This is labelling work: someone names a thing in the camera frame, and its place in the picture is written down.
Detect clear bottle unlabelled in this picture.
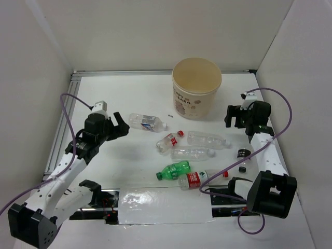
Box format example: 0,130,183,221
187,131,231,150
170,146,215,161

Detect clear bottle blue white label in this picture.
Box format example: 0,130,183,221
129,113,167,132

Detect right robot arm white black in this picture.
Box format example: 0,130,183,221
225,101,297,218

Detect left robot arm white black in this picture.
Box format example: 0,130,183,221
8,112,129,248

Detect small clear bottle red label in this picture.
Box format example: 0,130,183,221
156,130,184,154

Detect silver tape sheet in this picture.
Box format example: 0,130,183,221
118,187,213,225

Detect green plastic bottle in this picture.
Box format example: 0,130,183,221
156,161,191,181

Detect clear bottle large red label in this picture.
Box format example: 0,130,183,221
177,169,230,191

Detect small bottle black label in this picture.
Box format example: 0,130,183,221
237,146,252,174

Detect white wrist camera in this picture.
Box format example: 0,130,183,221
91,101,108,119
240,92,257,110

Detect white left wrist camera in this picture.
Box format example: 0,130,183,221
91,101,108,119

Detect aluminium frame rail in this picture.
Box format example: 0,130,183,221
41,68,257,182

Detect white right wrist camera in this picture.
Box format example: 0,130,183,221
240,92,257,110

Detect beige cartoon bin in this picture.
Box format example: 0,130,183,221
172,58,222,119

